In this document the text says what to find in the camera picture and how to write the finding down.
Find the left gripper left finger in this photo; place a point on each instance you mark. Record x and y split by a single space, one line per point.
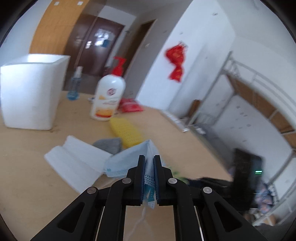
98 214

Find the white remote control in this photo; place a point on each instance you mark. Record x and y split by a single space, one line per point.
175 121

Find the white lotion pump bottle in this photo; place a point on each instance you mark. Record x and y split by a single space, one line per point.
108 93

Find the blue face mask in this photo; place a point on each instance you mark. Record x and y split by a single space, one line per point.
119 164

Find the red wall decoration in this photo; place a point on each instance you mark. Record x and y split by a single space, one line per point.
176 56

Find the blue spray bottle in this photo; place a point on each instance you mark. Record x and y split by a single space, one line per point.
73 90

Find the yellow foam net sleeve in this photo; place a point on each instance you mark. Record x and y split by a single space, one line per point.
125 130

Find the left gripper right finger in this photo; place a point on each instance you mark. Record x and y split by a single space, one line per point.
200 213

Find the dark brown door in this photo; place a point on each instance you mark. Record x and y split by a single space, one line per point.
90 43

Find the metal bunk bed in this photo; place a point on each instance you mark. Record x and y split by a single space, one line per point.
249 122

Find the white foam box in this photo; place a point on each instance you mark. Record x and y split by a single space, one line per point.
31 87

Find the red snack packet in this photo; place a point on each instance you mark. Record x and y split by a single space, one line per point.
129 105

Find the wooden wardrobe panel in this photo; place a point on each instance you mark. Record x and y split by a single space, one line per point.
55 26

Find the grey cloth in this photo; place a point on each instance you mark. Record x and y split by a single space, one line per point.
110 145

